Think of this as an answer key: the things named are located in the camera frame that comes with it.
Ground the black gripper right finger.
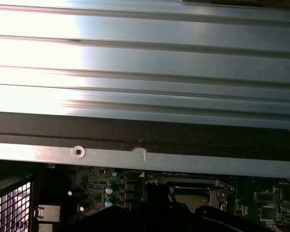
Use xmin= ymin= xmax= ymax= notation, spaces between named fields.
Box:
xmin=159 ymin=185 xmax=281 ymax=232

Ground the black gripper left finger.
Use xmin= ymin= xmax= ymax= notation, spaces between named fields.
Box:
xmin=60 ymin=185 xmax=160 ymax=232

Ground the CPU socket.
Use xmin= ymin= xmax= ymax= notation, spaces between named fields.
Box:
xmin=145 ymin=176 xmax=236 ymax=213

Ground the green motherboard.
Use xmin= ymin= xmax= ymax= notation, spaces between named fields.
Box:
xmin=38 ymin=165 xmax=290 ymax=232

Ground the black open PC case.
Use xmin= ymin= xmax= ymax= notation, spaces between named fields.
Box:
xmin=0 ymin=110 xmax=290 ymax=232

